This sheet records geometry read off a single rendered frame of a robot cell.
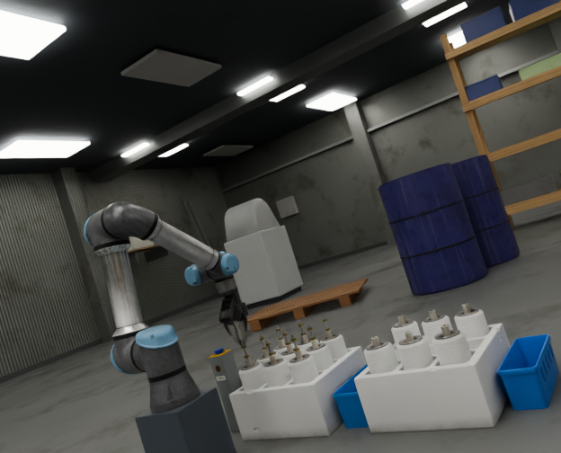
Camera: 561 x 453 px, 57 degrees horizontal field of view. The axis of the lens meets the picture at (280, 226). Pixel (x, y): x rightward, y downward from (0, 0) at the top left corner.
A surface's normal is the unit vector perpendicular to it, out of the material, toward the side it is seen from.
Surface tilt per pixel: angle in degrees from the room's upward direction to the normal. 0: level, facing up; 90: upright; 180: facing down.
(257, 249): 90
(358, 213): 90
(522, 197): 90
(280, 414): 90
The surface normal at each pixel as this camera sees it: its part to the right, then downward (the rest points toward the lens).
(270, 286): -0.47, 0.11
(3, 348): 0.81, -0.28
